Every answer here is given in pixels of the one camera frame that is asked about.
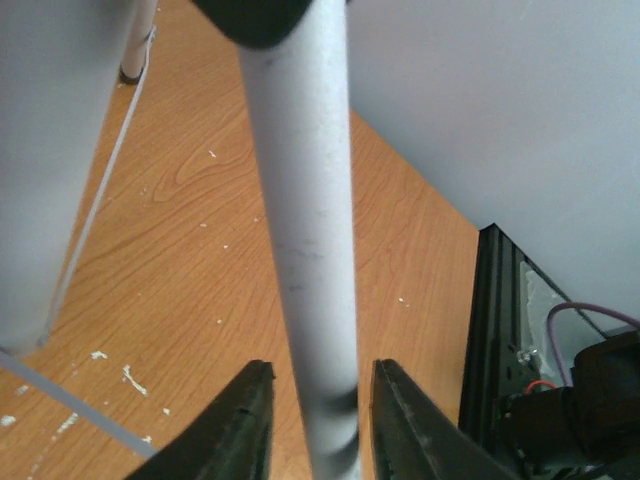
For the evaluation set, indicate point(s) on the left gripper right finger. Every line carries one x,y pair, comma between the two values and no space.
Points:
413,439

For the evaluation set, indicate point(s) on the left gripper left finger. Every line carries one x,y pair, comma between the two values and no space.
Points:
230,439

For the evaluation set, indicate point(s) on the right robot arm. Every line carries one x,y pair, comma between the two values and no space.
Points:
594,422

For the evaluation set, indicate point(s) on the white tripod music stand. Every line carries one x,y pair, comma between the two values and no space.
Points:
56,61

